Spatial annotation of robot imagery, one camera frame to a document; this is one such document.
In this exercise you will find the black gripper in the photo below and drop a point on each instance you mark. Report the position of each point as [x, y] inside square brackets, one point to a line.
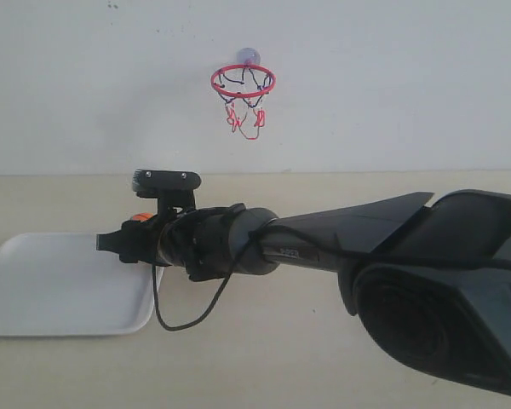
[197, 240]

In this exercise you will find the small orange basketball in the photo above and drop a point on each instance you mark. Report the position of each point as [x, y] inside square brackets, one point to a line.
[141, 217]

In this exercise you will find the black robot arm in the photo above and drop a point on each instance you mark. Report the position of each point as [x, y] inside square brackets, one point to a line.
[429, 279]

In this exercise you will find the red mini basketball hoop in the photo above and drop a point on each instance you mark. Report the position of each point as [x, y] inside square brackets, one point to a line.
[242, 89]

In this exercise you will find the white plastic tray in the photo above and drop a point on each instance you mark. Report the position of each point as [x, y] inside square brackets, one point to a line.
[59, 285]

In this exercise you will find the clear suction cup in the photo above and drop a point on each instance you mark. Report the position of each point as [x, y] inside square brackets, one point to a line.
[248, 57]

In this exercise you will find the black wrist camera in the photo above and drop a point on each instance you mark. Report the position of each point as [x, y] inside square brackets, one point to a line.
[171, 189]

